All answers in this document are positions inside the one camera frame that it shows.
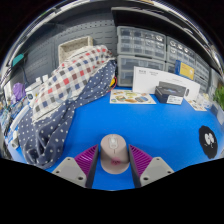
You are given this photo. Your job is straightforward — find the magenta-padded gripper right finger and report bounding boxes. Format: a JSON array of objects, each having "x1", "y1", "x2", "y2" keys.
[{"x1": 127, "y1": 143, "x2": 175, "y2": 189}]

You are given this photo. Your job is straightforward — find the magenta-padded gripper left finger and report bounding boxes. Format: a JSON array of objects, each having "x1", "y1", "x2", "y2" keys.
[{"x1": 52, "y1": 143, "x2": 100, "y2": 189}]

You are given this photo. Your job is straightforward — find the pale pink computer mouse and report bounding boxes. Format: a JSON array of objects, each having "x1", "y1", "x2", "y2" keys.
[{"x1": 99, "y1": 133, "x2": 130, "y2": 175}]

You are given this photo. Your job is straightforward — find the black cartoon-eyed mouse pad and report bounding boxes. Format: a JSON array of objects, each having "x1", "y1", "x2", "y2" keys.
[{"x1": 198, "y1": 125, "x2": 219, "y2": 160}]

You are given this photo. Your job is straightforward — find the navy polka dot cloth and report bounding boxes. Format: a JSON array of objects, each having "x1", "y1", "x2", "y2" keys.
[{"x1": 17, "y1": 59, "x2": 118, "y2": 170}]

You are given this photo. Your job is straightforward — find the small dark box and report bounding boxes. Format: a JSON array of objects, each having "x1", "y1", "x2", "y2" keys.
[{"x1": 154, "y1": 80, "x2": 188, "y2": 106}]

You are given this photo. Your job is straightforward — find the white box with blue print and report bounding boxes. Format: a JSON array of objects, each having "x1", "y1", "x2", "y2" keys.
[{"x1": 197, "y1": 93, "x2": 214, "y2": 109}]

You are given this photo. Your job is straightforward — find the white tub with label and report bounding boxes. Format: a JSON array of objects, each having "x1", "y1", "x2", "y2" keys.
[{"x1": 25, "y1": 81, "x2": 44, "y2": 101}]

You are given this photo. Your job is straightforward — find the red blue checkered cloth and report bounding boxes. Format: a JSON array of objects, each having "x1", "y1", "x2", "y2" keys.
[{"x1": 31, "y1": 44, "x2": 116, "y2": 123}]

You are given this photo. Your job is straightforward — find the long white keyboard box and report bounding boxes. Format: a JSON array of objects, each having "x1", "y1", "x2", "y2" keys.
[{"x1": 132, "y1": 65, "x2": 201, "y2": 101}]

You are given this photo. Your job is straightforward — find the purple bag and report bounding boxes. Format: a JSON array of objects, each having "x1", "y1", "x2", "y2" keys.
[{"x1": 12, "y1": 82, "x2": 27, "y2": 103}]

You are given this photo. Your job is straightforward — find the green potted plant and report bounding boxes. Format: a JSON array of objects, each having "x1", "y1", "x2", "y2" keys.
[{"x1": 213, "y1": 84, "x2": 224, "y2": 111}]

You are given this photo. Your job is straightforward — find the yellow and blue box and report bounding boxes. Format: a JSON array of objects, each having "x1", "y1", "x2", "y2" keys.
[{"x1": 174, "y1": 59, "x2": 195, "y2": 81}]

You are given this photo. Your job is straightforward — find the teal box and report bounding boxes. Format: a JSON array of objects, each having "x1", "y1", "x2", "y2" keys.
[{"x1": 11, "y1": 53, "x2": 25, "y2": 67}]

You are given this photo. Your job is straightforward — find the white woven basket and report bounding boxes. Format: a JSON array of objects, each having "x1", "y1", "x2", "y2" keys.
[{"x1": 57, "y1": 35, "x2": 94, "y2": 66}]

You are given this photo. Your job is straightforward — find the black wall shelf unit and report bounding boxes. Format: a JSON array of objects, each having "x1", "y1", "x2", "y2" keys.
[{"x1": 9, "y1": 0, "x2": 224, "y2": 71}]

